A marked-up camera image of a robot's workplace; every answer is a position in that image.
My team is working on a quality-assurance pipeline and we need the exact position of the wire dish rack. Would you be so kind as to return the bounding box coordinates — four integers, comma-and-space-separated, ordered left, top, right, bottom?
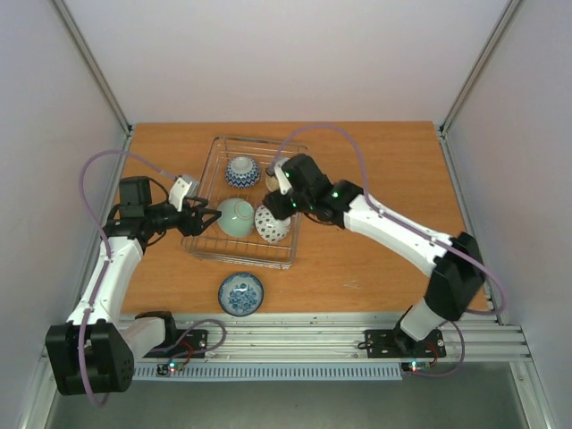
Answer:
181, 136, 307, 269

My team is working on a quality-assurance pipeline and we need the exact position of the blue yellow patterned bowl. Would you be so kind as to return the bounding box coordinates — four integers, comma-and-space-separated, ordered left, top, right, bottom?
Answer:
265, 176, 280, 192

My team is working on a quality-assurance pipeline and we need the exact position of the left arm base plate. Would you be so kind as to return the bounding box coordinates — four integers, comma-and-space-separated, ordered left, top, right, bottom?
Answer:
144, 329, 208, 359

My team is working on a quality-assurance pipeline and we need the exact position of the red white patterned bowl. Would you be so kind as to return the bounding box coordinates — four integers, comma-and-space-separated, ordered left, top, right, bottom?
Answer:
255, 205, 291, 244

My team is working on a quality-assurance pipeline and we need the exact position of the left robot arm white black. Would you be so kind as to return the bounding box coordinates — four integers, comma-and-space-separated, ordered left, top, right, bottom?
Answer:
46, 175, 221, 396

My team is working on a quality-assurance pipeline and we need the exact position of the plain mint green bowl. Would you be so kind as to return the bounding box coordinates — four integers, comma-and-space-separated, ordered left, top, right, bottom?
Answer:
217, 198, 255, 239

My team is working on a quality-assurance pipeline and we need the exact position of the slotted cable duct grey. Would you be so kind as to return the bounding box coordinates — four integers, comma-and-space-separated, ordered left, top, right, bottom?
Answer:
133, 363, 402, 383

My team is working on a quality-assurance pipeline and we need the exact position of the aluminium rail frame front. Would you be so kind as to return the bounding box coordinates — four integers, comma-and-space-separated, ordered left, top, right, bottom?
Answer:
39, 311, 533, 363

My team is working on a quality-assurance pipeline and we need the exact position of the left controller board with leds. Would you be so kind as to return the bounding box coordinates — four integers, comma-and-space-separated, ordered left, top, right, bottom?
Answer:
156, 362, 186, 376

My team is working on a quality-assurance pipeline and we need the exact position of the controller board with leds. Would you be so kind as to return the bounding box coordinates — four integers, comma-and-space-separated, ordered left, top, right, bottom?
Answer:
401, 360, 435, 374
156, 362, 186, 376

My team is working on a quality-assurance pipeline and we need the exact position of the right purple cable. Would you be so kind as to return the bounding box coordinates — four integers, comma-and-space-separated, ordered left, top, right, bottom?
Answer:
272, 123, 509, 379

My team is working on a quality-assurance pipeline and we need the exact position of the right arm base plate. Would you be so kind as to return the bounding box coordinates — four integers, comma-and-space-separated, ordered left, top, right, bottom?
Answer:
357, 329, 447, 359

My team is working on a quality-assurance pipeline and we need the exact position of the blue floral white bowl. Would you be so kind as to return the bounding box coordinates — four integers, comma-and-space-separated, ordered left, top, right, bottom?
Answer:
218, 272, 265, 317

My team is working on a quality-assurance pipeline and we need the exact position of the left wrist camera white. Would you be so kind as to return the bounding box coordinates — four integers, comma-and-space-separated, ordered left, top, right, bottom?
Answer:
168, 174, 200, 212

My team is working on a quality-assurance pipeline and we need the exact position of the red geometric patterned bowl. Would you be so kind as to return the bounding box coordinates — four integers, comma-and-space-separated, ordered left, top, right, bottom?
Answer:
224, 156, 262, 189

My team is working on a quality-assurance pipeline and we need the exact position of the right controller board with leds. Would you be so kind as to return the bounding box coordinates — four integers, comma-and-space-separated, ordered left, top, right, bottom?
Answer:
401, 360, 435, 374

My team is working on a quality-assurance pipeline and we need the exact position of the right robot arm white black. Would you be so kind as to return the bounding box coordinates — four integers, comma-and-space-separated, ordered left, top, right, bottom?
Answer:
263, 154, 484, 357

